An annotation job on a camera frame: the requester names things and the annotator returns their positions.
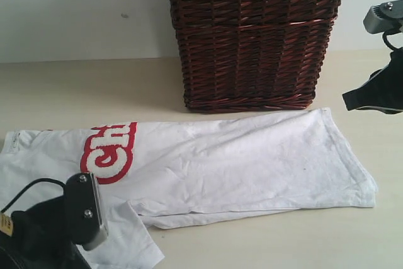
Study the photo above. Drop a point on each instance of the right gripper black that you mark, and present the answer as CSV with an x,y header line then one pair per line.
x,y
382,92

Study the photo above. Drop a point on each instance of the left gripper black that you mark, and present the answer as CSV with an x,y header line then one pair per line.
x,y
38,238

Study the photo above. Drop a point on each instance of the white t-shirt red print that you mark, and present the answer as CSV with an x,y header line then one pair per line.
x,y
179,174

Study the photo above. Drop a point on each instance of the dark brown wicker basket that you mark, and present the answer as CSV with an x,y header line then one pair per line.
x,y
251,55

